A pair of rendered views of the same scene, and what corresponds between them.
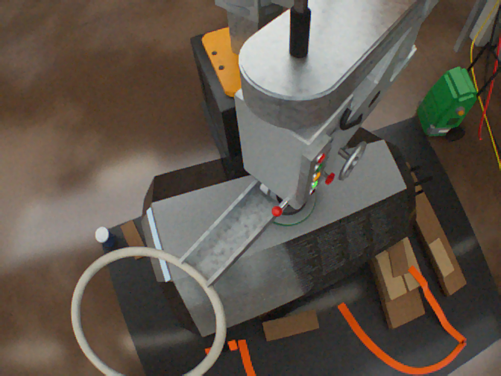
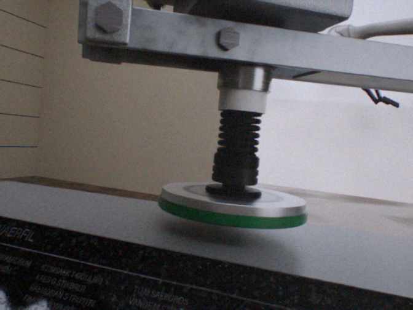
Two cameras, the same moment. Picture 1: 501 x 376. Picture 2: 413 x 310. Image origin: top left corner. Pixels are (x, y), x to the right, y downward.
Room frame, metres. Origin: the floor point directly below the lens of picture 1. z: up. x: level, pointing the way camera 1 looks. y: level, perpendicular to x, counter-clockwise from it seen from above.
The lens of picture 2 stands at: (1.08, 0.10, 0.97)
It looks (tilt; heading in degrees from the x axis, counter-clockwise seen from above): 3 degrees down; 208
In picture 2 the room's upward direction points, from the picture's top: 5 degrees clockwise
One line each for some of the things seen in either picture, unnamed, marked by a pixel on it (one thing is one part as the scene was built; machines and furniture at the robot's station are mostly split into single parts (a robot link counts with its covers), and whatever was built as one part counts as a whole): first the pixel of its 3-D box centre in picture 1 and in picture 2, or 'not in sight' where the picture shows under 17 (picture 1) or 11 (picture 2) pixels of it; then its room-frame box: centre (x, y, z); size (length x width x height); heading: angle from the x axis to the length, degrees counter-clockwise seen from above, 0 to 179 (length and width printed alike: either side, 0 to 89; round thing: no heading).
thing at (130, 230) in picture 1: (134, 239); not in sight; (0.68, 0.76, 0.02); 0.25 x 0.10 x 0.01; 24
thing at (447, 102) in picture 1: (455, 91); not in sight; (1.30, -1.49, 0.43); 0.35 x 0.35 x 0.87; 0
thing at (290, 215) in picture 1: (287, 196); (232, 197); (0.53, -0.13, 0.88); 0.21 x 0.21 x 0.01
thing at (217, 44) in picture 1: (256, 51); not in sight; (1.39, -0.12, 0.76); 0.49 x 0.49 x 0.05; 15
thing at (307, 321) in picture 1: (290, 325); not in sight; (0.05, -0.13, 0.07); 0.30 x 0.12 x 0.12; 97
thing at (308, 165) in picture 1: (312, 172); not in sight; (0.40, -0.16, 1.38); 0.08 x 0.03 x 0.28; 132
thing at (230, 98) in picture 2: not in sight; (242, 99); (0.53, -0.13, 1.02); 0.07 x 0.07 x 0.04
